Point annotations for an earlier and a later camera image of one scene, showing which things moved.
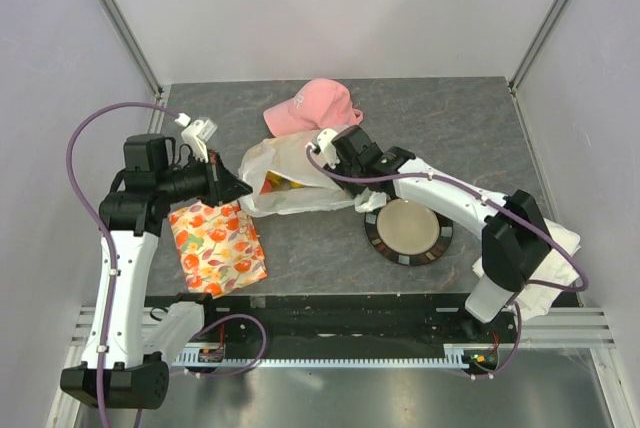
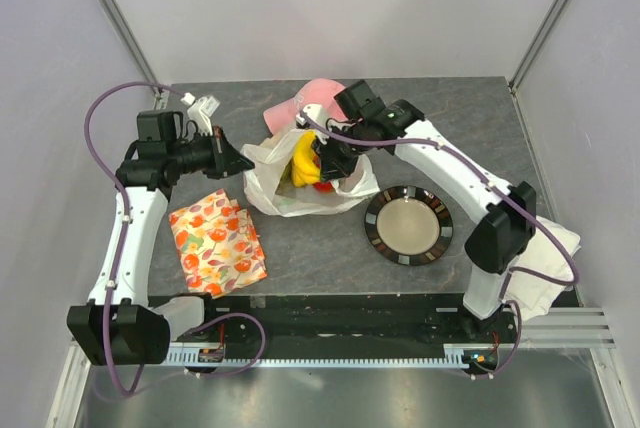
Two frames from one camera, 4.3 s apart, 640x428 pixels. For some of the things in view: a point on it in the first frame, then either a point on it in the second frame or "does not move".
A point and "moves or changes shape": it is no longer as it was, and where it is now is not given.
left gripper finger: [230, 187] → [232, 162]
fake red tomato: [271, 183] → [323, 187]
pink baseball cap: [317, 105] does not move
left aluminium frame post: [118, 18] does not move
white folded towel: [558, 268] does not move
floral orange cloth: [219, 247] does not move
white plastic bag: [283, 179] moves or changes shape
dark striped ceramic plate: [408, 233] does not move
